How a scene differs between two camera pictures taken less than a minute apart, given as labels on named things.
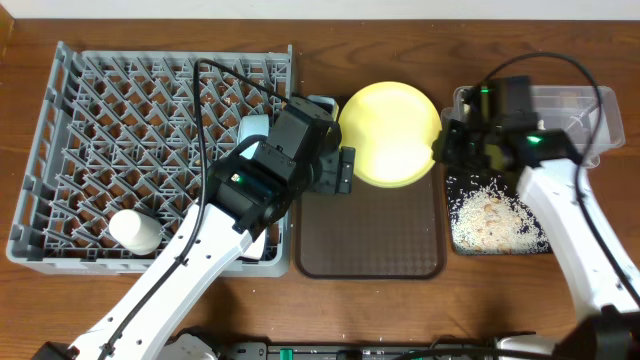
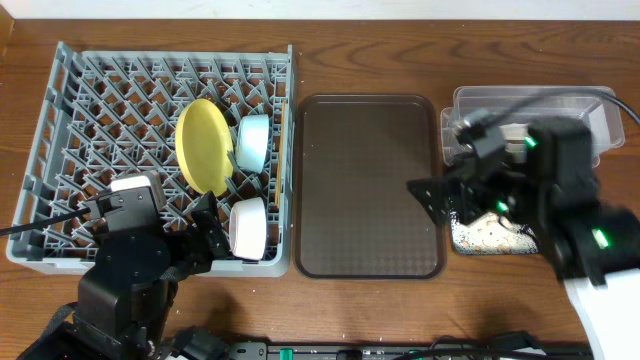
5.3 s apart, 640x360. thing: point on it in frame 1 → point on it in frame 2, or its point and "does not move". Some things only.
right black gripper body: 465,150 → 507,193
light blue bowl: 249,125 does not move
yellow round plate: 391,125 → 205,146
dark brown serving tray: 373,232 does not move
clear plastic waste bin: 591,115 does not move
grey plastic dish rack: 123,149 does not move
